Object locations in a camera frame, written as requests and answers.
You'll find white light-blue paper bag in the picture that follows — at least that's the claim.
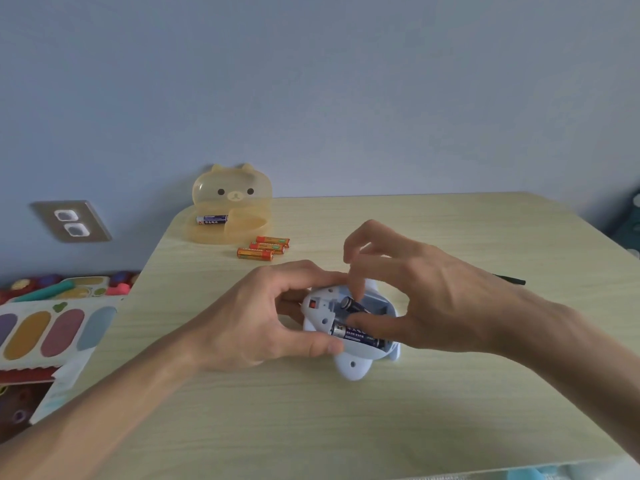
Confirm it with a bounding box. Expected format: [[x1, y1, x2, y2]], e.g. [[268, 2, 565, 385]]
[[28, 347, 94, 426]]

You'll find person's right hand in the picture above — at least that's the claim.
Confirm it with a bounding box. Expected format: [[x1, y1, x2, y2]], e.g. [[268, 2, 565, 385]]
[[342, 219, 556, 357]]

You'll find person's left forearm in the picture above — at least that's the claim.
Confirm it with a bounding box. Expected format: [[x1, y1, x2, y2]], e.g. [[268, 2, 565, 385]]
[[0, 334, 206, 480]]

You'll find teal plastic stick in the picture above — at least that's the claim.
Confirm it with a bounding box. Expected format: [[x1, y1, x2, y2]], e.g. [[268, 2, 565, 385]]
[[13, 279, 74, 302]]

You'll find light blue airplane toy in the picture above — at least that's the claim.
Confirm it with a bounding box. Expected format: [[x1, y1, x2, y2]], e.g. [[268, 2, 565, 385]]
[[299, 278, 403, 382]]

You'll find beige wall socket plate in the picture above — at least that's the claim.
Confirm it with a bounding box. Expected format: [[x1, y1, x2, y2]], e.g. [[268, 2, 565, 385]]
[[30, 200, 113, 244]]

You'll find person's left hand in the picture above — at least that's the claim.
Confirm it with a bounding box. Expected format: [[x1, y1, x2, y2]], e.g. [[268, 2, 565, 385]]
[[185, 259, 351, 373]]

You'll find orange bear-shaped plastic box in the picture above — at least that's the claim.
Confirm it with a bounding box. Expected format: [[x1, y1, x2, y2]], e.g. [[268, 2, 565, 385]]
[[181, 162, 274, 245]]

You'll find person's right forearm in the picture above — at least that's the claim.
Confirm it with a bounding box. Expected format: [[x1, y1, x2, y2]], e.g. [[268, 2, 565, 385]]
[[499, 299, 640, 461]]

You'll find white board with coloured ovals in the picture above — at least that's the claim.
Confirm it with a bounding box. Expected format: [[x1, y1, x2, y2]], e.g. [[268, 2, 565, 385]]
[[0, 296, 121, 372]]

